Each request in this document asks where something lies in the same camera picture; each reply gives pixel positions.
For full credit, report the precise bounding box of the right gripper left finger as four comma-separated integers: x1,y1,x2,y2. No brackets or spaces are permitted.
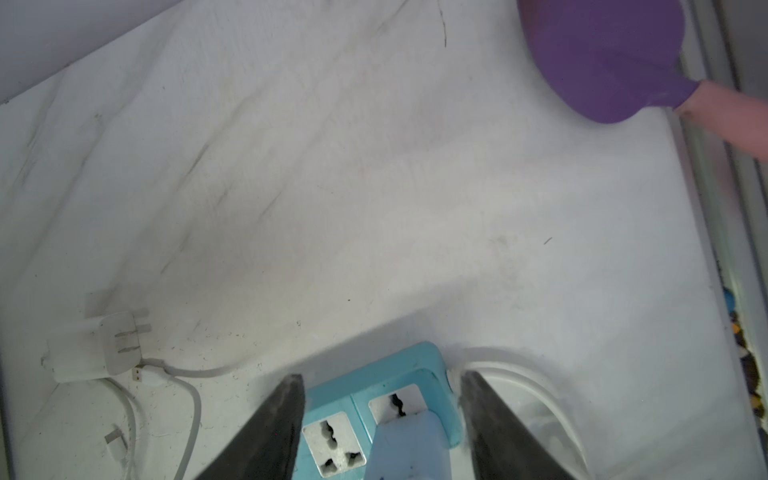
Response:
198,374,306,480

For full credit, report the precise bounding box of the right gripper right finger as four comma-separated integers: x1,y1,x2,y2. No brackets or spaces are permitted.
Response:
459,370,574,480

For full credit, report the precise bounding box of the turquoise power strip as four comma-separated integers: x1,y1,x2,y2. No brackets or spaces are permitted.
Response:
293,342,463,479

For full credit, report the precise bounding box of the white charger cable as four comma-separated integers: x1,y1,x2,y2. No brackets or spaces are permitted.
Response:
98,358,253,480

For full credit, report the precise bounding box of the light blue plug adapter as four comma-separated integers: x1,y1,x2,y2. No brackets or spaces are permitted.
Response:
364,411,452,480

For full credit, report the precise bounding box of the purple pink spatula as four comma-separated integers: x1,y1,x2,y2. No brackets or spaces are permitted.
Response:
517,0,767,161

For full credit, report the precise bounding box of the white power strip cord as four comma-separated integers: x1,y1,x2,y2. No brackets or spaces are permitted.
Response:
446,359,592,480

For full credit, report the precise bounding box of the aluminium frame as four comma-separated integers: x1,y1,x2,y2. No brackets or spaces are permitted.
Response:
681,1,767,442

